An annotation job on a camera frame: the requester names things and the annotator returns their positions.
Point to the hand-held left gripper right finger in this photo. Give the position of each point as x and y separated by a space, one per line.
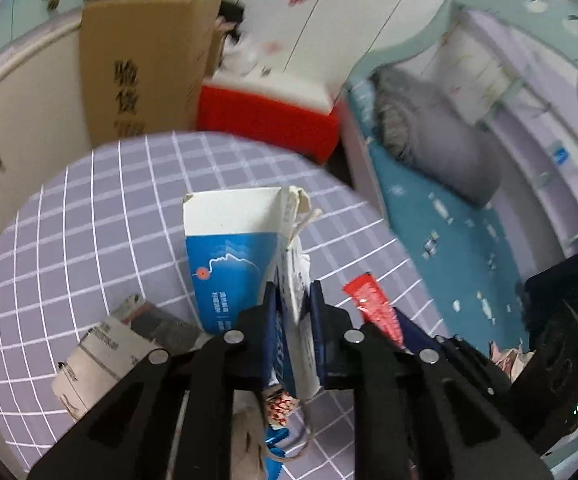
319 345

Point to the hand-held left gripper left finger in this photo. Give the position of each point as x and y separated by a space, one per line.
268 321

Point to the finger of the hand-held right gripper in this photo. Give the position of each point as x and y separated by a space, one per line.
461 360

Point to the blue and white carton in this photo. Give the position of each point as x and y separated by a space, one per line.
229 270

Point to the red snack packet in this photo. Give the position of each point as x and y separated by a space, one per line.
369 300

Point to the pink cloth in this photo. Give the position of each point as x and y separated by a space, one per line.
506 360

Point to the red and white wrapper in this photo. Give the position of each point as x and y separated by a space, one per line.
279 407

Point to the blue wrapper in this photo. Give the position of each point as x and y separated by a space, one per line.
274 441

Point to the teal printed bed sheet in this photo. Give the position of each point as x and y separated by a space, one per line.
434 240

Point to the flattened grey paper box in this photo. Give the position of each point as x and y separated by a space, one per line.
104 345

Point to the purple checked tablecloth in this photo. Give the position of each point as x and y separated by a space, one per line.
119 200

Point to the red storage box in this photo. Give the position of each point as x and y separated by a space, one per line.
259 120

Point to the grey pillow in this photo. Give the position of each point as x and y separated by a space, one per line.
434 135

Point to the white crumpled bag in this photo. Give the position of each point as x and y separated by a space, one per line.
241 50

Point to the brown cardboard box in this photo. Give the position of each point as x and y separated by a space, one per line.
139 70

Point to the white printed blanket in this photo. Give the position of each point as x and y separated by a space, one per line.
474 70

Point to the white cabinet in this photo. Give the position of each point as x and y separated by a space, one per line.
29 110

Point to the teal drawer box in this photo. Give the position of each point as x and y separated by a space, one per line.
34 15

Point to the teal bed frame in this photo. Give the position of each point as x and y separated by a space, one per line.
499 5

